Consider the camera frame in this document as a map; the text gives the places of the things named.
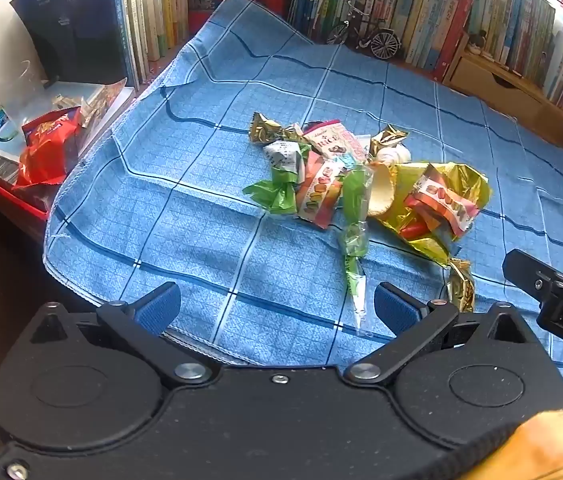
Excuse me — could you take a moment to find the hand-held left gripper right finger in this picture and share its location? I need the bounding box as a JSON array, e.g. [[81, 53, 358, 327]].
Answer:
[[344, 282, 537, 386]]

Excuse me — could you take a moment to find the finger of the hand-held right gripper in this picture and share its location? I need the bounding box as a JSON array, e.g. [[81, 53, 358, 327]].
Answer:
[[504, 249, 558, 307]]

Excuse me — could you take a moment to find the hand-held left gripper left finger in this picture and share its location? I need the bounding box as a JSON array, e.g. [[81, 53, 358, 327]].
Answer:
[[29, 281, 215, 388]]

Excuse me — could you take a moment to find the gold foil bag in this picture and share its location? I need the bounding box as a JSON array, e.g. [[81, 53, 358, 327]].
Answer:
[[369, 162, 492, 267]]

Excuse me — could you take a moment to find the tan curved cracker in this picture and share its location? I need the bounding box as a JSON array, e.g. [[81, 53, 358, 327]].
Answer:
[[367, 165, 396, 217]]

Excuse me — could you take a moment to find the white tissue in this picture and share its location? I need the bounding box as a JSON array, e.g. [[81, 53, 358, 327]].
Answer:
[[376, 145, 413, 167]]

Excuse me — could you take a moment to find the pink-edged rice snack packet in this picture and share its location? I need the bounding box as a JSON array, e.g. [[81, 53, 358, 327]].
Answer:
[[304, 120, 368, 162]]

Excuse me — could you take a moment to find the row of upright books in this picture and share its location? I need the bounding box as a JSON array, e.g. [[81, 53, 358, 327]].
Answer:
[[466, 0, 563, 128], [112, 0, 191, 87], [289, 0, 478, 84]]

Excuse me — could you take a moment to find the gold twisted candy wrapper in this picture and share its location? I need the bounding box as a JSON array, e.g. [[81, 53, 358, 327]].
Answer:
[[249, 111, 303, 147], [445, 257, 477, 314], [369, 125, 410, 160]]

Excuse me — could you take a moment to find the long green clear wrapper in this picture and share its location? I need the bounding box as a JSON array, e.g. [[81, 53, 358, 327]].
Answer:
[[339, 167, 378, 333]]

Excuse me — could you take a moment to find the orange macaron print packet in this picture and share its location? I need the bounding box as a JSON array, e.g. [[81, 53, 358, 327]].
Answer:
[[295, 152, 353, 231], [404, 164, 481, 239]]

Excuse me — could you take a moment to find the blue plaid cloth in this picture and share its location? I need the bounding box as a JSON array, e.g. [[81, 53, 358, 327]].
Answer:
[[44, 0, 563, 396]]

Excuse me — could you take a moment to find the white and green candy wrapper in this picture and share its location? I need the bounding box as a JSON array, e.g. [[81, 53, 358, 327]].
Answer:
[[243, 140, 313, 216]]

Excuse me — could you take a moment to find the red tray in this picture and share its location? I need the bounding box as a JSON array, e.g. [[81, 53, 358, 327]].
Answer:
[[0, 149, 51, 222]]

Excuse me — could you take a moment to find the wooden drawer box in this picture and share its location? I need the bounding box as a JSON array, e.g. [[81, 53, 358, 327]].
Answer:
[[444, 35, 563, 150]]

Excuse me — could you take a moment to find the red snack bag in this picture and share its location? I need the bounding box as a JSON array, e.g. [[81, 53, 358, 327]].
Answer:
[[14, 107, 86, 189]]

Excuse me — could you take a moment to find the small dark-haired figurine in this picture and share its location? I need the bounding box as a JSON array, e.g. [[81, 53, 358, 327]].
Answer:
[[465, 30, 488, 57]]

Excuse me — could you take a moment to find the clear plastic cup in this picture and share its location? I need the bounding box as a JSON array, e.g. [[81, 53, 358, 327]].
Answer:
[[0, 60, 51, 143]]

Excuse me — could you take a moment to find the model bicycle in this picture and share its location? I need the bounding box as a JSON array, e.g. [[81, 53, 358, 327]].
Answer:
[[325, 2, 403, 62]]

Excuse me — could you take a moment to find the dark blue book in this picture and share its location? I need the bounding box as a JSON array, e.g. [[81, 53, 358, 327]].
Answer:
[[10, 0, 128, 87]]

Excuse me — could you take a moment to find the red storage box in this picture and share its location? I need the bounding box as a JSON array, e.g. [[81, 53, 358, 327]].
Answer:
[[186, 0, 296, 29]]

